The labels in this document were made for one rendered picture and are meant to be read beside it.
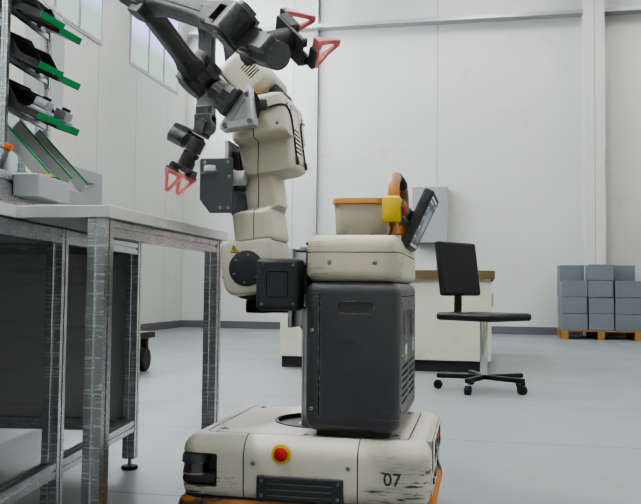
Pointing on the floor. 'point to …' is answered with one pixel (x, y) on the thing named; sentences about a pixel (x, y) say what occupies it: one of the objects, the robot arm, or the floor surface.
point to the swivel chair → (459, 278)
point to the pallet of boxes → (599, 300)
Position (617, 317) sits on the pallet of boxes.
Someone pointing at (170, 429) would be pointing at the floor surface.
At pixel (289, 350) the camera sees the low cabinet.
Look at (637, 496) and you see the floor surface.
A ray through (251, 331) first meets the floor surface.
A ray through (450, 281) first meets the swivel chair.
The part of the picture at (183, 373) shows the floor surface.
